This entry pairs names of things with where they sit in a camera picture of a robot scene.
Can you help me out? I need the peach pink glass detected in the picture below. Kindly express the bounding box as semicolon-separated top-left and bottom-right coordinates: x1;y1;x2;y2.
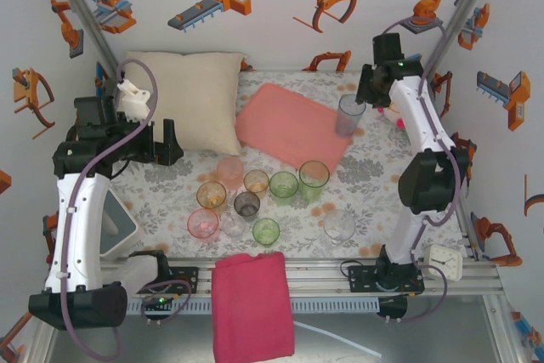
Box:
216;156;246;190

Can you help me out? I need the tall green glass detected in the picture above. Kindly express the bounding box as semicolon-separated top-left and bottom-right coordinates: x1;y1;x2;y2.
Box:
298;160;332;204

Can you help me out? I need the pink plastic tray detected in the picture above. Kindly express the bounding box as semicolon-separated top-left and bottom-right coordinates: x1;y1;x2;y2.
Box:
234;82;357;175

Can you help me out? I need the small pink white toy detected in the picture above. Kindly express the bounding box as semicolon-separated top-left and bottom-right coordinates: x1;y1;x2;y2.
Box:
377;101;407;129

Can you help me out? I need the beige pillow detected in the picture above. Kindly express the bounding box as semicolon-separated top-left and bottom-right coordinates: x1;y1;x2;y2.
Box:
124;51;247;156

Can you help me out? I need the tall clear glass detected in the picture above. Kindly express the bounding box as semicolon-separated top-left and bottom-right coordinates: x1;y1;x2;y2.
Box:
335;94;367;139

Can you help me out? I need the wide orange glass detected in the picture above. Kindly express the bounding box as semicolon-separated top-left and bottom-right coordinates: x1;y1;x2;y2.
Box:
195;180;228;215

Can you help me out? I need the rose pink faceted glass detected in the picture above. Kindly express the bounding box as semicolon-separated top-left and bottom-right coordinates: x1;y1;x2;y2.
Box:
186;207;220;244

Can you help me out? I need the small orange glass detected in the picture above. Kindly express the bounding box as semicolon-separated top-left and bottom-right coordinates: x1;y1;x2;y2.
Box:
242;168;270;201

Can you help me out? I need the dark grey glass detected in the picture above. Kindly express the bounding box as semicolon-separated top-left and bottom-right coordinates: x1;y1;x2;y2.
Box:
233;190;262;220

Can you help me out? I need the small clear glass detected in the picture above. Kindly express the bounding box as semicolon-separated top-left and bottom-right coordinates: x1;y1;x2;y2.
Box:
219;213;247;239

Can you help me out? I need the short green glass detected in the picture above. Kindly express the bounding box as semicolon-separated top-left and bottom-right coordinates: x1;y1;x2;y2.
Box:
252;217;281;247
269;171;299;207

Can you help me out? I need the wide clear glass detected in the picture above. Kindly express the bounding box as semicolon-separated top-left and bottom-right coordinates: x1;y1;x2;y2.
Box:
321;208;357;247

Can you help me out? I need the magenta folded towel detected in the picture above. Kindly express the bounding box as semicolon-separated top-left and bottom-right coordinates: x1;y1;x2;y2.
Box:
211;251;297;363

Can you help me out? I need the white square clock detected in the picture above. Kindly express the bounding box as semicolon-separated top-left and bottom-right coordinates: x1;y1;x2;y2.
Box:
422;244;464;282

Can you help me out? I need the thin white tube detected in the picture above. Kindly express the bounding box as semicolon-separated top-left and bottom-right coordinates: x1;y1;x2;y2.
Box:
292;322;383;359

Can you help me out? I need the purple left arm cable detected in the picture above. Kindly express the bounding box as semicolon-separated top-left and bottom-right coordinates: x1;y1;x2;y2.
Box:
59;58;159;362

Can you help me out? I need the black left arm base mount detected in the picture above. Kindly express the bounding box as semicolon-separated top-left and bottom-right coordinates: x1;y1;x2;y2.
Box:
139;266;201;314

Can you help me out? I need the short purple cable loop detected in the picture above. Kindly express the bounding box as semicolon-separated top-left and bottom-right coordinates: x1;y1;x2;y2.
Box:
139;280;193;325

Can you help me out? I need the short aluminium side rail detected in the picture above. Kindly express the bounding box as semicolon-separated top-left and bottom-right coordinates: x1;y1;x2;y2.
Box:
456;192;502;279

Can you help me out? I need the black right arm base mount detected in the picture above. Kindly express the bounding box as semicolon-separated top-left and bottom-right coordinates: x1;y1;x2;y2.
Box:
347;264;425;317

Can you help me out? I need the white slotted cable duct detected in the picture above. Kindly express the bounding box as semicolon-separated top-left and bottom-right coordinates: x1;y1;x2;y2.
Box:
127;297;379;314

